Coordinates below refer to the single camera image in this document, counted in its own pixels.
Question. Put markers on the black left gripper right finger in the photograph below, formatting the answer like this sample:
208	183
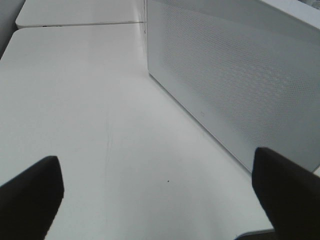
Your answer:
289	195

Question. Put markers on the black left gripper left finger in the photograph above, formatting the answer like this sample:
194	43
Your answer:
30	201

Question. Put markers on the white microwave door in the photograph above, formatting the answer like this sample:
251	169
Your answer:
247	70

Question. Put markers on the white rear table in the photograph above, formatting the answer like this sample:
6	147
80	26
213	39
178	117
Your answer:
62	13

